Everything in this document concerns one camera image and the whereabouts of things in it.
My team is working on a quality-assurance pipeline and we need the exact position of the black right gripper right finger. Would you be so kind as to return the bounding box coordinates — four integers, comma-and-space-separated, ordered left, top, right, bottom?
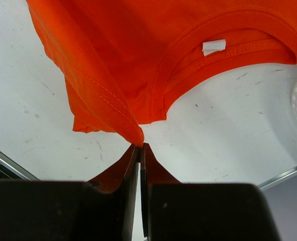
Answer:
140, 144, 280, 240

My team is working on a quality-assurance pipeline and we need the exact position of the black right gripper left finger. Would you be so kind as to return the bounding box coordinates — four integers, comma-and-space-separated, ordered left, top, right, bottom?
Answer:
0, 146, 138, 240

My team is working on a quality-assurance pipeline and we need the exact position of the orange t-shirt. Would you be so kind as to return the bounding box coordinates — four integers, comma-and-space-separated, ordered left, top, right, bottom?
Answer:
25, 0, 297, 147

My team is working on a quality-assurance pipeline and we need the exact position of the aluminium frame rail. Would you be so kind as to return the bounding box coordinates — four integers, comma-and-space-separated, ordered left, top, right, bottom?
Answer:
257, 166, 297, 191

